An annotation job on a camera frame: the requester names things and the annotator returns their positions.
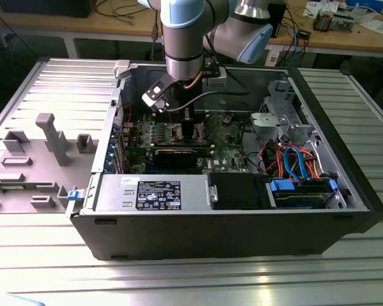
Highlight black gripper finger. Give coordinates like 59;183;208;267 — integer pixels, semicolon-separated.
181;107;195;142

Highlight silver CPU plate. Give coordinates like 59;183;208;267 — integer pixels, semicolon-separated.
175;126;200;141

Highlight metal socket cover frame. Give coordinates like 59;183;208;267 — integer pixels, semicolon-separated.
199;115;218;143

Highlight CPU socket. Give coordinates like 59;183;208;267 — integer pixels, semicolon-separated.
167;120;209;143

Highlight black graphics card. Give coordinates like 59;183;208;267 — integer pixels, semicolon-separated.
153;147;199;170

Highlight green motherboard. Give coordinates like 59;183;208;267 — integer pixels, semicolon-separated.
121;110;253;175

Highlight grey plastic case latch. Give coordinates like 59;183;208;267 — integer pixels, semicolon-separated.
113;59;131;80

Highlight grey metal drive cage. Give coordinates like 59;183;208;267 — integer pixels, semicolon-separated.
250;79;320;150

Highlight white socket box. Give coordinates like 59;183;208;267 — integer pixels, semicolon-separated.
264;47;280;66

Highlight grey power supply unit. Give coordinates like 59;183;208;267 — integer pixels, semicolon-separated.
94;173;210;213

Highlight hard disk in blue carrier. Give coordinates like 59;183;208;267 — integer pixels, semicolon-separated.
267;178;339;210

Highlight black PC case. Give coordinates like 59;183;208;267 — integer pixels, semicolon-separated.
65;60;383;261

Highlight tall black box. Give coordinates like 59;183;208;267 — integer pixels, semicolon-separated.
267;0;289;39

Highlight small white paper sheet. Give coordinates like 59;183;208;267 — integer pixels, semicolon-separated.
303;1;322;17

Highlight finned metal cooler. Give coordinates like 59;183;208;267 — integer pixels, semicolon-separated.
312;8;332;32

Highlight grey parts rack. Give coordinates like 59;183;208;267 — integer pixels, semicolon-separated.
0;113;100;214

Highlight wide black box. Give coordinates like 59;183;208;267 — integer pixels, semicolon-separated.
0;0;93;19

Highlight wooden workbench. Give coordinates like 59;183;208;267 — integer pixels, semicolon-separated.
0;0;383;60

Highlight grey electronic device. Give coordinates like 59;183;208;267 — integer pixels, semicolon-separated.
330;11;356;33

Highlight green RAM stick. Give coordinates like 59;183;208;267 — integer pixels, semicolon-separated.
0;184;31;193

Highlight blue plastic box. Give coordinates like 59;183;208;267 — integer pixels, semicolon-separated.
344;0;383;10

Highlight white paper sheets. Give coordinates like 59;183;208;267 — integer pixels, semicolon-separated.
359;18;383;36

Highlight pale blue teach pendant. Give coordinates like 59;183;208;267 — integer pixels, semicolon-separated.
4;292;49;306

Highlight white camera box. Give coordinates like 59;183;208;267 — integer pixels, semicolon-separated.
142;73;172;113

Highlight grey camera box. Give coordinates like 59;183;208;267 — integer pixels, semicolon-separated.
204;65;228;87

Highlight blue flat data wire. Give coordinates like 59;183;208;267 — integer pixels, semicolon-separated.
283;145;310;182

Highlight orange and red wire bundle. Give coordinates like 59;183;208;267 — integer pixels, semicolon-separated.
258;142;323;179

